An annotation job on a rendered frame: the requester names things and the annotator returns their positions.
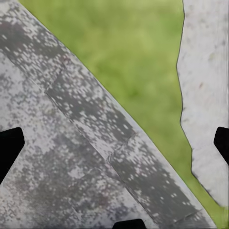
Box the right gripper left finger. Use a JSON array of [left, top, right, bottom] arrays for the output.
[[0, 127, 25, 184]]

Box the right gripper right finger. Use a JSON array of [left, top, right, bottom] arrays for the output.
[[214, 127, 229, 165]]

